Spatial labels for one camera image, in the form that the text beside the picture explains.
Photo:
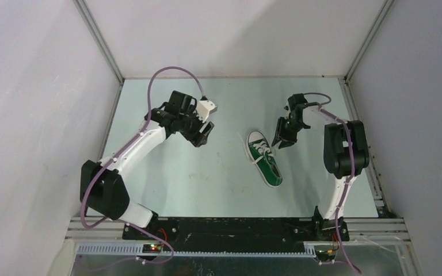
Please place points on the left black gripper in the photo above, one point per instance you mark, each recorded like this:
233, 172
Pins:
198, 140

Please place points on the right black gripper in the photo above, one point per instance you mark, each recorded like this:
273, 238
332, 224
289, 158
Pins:
281, 134

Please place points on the white shoelace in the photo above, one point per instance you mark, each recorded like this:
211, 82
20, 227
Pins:
256, 147

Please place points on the green canvas sneaker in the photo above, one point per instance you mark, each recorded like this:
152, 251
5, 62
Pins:
270, 173

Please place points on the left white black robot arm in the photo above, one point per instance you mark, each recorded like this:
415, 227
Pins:
103, 185

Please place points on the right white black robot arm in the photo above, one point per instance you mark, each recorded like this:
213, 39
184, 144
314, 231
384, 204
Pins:
345, 156

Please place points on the left controller board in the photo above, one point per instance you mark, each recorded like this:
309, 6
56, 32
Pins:
151, 248

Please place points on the controller board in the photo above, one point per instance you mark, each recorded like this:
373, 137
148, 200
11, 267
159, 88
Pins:
325, 255
151, 248

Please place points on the right controller board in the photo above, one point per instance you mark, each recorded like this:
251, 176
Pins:
325, 255

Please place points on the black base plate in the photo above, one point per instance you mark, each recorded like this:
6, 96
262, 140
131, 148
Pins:
270, 234

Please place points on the grey slotted cable duct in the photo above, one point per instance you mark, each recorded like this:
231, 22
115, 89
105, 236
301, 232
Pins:
135, 249

